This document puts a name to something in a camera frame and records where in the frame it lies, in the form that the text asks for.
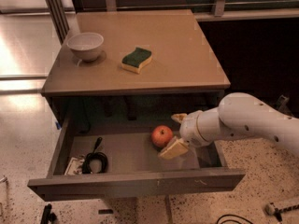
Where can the white power strip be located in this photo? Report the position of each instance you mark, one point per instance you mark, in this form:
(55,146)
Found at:
(282,206)

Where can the grey cabinet counter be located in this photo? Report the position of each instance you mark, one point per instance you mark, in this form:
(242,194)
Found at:
(182,59)

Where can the white ceramic bowl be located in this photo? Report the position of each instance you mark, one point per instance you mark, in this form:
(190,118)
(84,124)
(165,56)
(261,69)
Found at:
(86,46)

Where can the black object on floor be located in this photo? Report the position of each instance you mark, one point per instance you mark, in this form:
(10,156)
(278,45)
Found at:
(48,217)

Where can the green and yellow sponge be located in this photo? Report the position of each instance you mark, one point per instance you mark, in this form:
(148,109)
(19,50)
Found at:
(136,60)

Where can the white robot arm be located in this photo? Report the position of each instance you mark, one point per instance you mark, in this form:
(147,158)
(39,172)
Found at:
(238,116)

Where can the white paper packet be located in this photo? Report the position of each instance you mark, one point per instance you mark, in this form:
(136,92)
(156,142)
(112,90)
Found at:
(74,166)

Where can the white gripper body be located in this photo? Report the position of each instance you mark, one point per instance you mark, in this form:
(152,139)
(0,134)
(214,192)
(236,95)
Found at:
(189,129)

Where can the red apple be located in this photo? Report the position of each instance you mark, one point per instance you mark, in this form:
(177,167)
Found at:
(161,136)

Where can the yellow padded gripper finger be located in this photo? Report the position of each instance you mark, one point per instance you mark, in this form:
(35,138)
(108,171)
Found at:
(176,147)
(179,117)

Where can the grey open drawer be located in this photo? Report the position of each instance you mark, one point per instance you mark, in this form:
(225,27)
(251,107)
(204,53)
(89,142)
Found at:
(133,166)

